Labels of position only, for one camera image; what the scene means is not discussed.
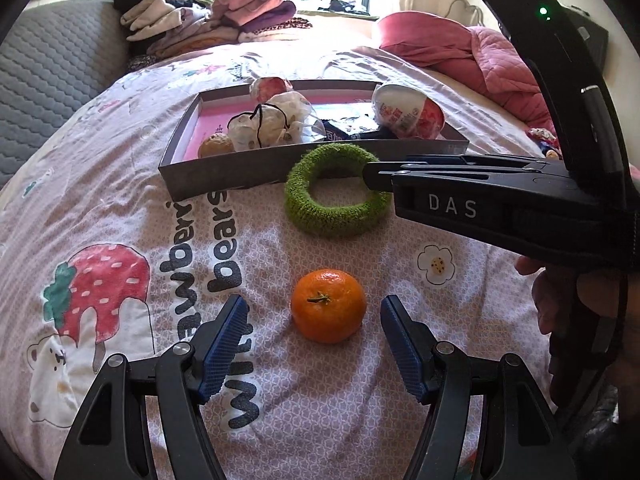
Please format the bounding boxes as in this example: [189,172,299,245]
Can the dark clothes on windowsill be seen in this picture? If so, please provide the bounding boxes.
[320,0,368,13]

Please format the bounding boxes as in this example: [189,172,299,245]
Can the beige bedsheet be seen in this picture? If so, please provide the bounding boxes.
[430,67,541,131]

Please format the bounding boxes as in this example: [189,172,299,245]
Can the grey quilted headboard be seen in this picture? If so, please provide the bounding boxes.
[0,0,133,186]

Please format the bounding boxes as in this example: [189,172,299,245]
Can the person's right hand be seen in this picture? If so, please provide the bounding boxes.
[515,255,640,337]

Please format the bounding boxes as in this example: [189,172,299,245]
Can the grey cardboard box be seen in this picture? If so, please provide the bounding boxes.
[158,79,471,202]

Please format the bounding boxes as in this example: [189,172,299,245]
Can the white heart-shaped wire frame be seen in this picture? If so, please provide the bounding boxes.
[446,0,485,28]

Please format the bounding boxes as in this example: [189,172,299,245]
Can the green windowsill mat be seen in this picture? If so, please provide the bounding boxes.
[297,7,381,21]

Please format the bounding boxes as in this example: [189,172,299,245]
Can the green knitted ring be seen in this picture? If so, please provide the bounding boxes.
[284,143,393,238]

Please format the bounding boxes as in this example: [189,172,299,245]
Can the beige folded garment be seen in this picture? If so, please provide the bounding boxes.
[120,0,193,41]

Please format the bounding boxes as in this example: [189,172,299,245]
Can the red toy egg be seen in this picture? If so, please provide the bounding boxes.
[249,76,293,105]

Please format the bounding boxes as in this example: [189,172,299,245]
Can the walnut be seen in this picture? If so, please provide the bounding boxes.
[197,133,235,159]

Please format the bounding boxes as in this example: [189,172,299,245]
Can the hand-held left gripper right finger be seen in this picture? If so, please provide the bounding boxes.
[380,294,578,480]

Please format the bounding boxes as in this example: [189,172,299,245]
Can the purple folded garment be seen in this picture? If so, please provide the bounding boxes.
[237,0,298,33]

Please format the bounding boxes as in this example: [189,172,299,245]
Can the orange mandarin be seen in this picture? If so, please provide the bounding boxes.
[290,268,367,345]

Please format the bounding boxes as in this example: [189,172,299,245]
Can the pile of folded clothes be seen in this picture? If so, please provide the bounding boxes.
[147,10,226,56]

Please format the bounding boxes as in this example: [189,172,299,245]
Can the pink folded garment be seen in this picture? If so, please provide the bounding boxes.
[212,0,283,26]

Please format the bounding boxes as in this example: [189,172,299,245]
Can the pink quilt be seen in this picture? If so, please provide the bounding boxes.
[435,25,561,133]

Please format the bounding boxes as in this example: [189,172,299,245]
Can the leopard print cloth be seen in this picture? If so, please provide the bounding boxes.
[240,17,313,43]

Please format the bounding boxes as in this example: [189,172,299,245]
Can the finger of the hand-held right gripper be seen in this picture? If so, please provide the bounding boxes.
[406,154,548,167]
[362,161,571,195]

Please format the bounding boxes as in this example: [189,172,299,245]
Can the cream mesh drawstring bag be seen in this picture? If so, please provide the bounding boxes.
[227,91,326,152]

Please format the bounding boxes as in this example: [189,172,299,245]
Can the white blue toy egg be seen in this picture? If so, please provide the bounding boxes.
[371,82,446,140]

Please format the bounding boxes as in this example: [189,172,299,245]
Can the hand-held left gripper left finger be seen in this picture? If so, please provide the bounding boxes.
[52,294,249,480]

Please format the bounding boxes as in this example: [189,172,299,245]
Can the small colourful toy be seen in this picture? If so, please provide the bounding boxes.
[527,127,561,161]

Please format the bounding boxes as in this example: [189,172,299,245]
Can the pink pillow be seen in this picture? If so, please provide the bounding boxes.
[375,10,473,68]

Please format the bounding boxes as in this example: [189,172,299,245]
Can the blue cookie packet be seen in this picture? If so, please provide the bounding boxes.
[320,115,401,143]

